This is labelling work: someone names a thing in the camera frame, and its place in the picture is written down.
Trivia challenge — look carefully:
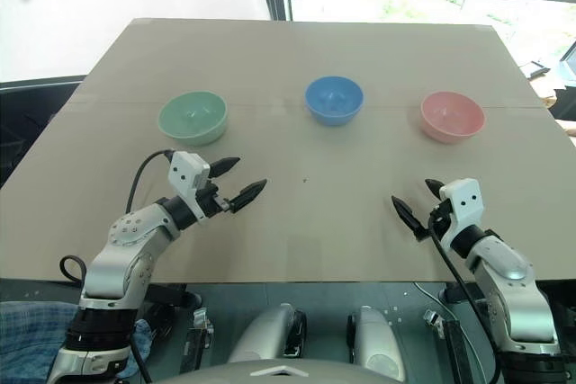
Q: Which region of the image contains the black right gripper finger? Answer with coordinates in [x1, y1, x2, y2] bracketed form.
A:
[391, 195, 423, 235]
[424, 178, 446, 201]

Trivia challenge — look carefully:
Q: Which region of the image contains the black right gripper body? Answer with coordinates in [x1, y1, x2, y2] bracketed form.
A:
[414, 200, 454, 242]

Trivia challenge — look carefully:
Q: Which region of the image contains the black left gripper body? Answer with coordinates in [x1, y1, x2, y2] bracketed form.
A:
[196, 180, 235, 221]

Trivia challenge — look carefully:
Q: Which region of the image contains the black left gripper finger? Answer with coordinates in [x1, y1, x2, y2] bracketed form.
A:
[229, 178, 269, 215]
[208, 156, 242, 180]

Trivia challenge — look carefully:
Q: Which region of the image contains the green bowl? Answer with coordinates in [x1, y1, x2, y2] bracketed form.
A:
[157, 90, 228, 147]

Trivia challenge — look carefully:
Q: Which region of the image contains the red bowl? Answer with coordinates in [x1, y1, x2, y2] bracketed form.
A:
[419, 91, 486, 145]

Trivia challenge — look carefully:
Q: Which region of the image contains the brown cardboard table cover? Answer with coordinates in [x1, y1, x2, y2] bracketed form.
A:
[0, 17, 576, 285]

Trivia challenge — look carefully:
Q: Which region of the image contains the black equipment under table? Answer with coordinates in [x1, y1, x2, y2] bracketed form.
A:
[142, 283, 215, 361]

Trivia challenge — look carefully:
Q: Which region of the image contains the blue bowl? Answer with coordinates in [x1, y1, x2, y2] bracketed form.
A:
[303, 76, 365, 127]

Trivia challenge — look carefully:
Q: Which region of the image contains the silver right robot leg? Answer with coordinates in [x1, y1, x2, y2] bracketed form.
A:
[346, 305, 405, 375]

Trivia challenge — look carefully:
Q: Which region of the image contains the silver robot leg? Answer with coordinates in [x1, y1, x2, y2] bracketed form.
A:
[346, 305, 405, 375]
[227, 302, 308, 363]

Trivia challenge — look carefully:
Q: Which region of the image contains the silver left robot leg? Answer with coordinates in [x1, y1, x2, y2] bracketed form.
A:
[227, 302, 308, 363]

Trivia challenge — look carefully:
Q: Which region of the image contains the small black device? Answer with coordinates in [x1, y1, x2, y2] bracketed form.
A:
[522, 59, 553, 80]

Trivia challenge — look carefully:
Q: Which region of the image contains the dark monitor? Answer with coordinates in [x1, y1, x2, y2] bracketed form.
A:
[549, 40, 576, 121]

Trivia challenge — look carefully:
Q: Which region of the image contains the silver robot torso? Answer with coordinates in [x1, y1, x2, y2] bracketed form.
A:
[165, 358, 409, 384]

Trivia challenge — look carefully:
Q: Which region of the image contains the blue checked cloth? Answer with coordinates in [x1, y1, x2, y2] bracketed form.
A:
[0, 299, 150, 380]

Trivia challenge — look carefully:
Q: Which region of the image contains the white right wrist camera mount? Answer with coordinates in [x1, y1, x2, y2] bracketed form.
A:
[437, 178, 486, 251]

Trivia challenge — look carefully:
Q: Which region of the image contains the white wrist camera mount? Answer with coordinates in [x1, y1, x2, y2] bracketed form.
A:
[168, 150, 212, 219]
[437, 178, 486, 251]

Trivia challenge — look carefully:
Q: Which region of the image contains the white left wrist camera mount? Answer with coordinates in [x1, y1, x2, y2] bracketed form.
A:
[168, 150, 212, 219]

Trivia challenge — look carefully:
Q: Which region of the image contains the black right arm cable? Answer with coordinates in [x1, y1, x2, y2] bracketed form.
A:
[427, 212, 502, 384]

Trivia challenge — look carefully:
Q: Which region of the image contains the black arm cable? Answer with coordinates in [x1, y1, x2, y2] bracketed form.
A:
[125, 148, 176, 214]
[427, 212, 502, 384]

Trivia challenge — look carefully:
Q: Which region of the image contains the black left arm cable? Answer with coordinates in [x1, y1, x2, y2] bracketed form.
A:
[125, 148, 176, 214]

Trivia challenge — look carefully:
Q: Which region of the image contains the black frame under table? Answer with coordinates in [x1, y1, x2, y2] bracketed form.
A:
[422, 283, 485, 384]

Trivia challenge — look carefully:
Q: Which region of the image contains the black strap loop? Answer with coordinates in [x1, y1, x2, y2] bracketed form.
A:
[58, 255, 87, 284]

